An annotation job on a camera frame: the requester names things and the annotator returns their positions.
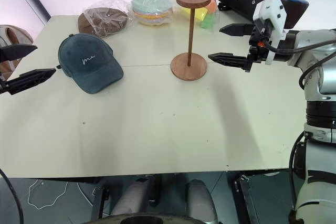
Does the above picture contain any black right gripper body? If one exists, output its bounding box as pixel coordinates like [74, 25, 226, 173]
[248, 18, 276, 64]

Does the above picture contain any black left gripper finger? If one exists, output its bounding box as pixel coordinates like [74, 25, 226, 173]
[0, 44, 38, 63]
[0, 68, 57, 96]

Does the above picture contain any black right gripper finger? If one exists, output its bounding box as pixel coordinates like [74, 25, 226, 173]
[218, 23, 254, 37]
[207, 52, 253, 73]

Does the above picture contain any teal corduroy baseball cap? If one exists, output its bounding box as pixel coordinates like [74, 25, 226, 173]
[56, 33, 124, 95]

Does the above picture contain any brown cap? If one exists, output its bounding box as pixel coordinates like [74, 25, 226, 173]
[78, 7, 129, 38]

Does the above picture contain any brown disc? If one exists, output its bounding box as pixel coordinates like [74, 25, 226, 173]
[82, 0, 135, 38]

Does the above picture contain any green foam block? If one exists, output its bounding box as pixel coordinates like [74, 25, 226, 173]
[200, 13, 215, 29]

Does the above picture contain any orange foam block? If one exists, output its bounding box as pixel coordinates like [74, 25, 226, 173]
[206, 0, 218, 13]

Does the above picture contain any yellow foam block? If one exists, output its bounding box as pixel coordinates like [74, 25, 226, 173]
[180, 3, 208, 22]

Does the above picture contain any peach bowl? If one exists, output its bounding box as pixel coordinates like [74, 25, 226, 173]
[132, 8, 174, 17]

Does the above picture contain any white bowl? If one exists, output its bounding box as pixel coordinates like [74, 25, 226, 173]
[139, 20, 169, 27]

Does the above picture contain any yellow bowl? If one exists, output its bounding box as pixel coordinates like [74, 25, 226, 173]
[134, 13, 173, 23]

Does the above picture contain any mint green bowl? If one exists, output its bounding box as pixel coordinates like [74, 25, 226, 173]
[131, 0, 173, 13]

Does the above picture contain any black metal table leg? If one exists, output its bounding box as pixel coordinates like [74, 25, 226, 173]
[91, 185, 110, 219]
[232, 173, 261, 224]

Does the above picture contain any grey rounded robot leg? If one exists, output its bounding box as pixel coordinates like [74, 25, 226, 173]
[185, 179, 219, 224]
[109, 174, 161, 217]

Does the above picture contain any dark round robot waist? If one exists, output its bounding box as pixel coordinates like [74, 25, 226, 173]
[96, 213, 211, 224]

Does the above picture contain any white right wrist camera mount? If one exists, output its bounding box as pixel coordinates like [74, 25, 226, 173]
[252, 0, 290, 66]

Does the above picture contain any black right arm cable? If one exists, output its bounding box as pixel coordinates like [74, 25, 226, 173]
[262, 35, 336, 210]

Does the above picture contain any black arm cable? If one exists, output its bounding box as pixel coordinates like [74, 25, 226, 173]
[262, 35, 336, 210]
[0, 167, 25, 224]

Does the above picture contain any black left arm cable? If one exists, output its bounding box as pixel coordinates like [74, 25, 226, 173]
[0, 167, 25, 224]

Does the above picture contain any white cable on floor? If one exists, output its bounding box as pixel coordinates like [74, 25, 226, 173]
[27, 178, 69, 207]

